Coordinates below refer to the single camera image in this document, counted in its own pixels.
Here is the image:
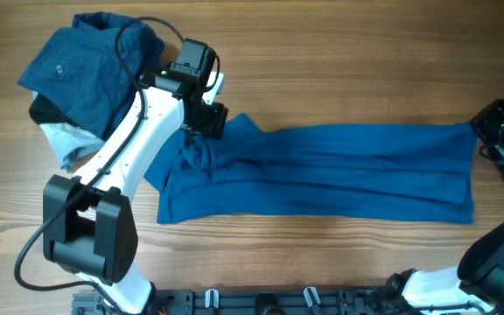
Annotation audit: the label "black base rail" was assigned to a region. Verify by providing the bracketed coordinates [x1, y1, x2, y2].
[71, 286, 504, 315]

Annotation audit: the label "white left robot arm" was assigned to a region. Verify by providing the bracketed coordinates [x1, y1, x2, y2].
[42, 38, 228, 314]

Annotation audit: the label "folded light grey garment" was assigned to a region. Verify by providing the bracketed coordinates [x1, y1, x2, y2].
[32, 92, 104, 171]

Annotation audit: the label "teal blue t-shirt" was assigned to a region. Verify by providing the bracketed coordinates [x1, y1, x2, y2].
[144, 114, 477, 224]

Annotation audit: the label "folded black garment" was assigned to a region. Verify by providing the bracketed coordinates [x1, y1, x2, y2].
[29, 94, 79, 127]

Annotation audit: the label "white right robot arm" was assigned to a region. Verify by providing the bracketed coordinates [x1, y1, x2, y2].
[374, 100, 504, 314]

